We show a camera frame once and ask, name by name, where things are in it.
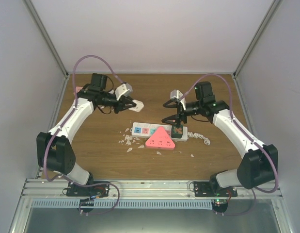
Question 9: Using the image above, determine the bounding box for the white folding charger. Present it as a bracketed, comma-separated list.
[129, 100, 144, 113]

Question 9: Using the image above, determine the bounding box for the green dragon cube socket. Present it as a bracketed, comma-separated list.
[171, 125, 184, 139]

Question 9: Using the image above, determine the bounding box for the white power strip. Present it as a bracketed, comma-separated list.
[130, 122, 189, 142]

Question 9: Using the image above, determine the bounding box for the pink triangular socket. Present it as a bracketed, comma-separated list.
[145, 127, 175, 150]

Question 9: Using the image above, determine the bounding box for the pink cube socket adapter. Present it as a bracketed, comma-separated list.
[74, 86, 83, 94]

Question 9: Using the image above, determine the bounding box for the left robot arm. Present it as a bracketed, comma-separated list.
[36, 73, 137, 196]

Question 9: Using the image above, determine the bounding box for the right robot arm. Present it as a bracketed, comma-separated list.
[162, 82, 279, 197]

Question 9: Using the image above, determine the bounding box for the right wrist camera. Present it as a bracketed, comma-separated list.
[170, 89, 186, 110]

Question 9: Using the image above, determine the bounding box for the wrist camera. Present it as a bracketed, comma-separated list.
[114, 83, 133, 100]
[170, 89, 186, 110]

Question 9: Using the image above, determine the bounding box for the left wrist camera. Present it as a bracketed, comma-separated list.
[114, 83, 133, 100]

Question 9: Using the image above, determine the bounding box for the white coiled power cord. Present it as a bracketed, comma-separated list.
[188, 132, 212, 146]

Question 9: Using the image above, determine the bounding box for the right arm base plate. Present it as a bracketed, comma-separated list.
[188, 181, 238, 198]

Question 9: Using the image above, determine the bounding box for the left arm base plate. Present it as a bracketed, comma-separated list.
[62, 181, 110, 199]

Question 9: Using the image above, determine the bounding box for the slotted cable duct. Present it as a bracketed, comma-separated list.
[32, 199, 212, 210]

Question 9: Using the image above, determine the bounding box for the aluminium front rail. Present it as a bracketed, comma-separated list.
[20, 178, 284, 200]

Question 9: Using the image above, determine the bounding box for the left aluminium frame post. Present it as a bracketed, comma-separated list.
[23, 0, 69, 79]

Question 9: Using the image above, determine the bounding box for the aluminium frame post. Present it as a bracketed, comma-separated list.
[23, 0, 69, 79]
[233, 0, 282, 79]

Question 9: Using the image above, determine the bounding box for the right aluminium frame post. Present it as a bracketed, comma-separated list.
[233, 0, 282, 79]

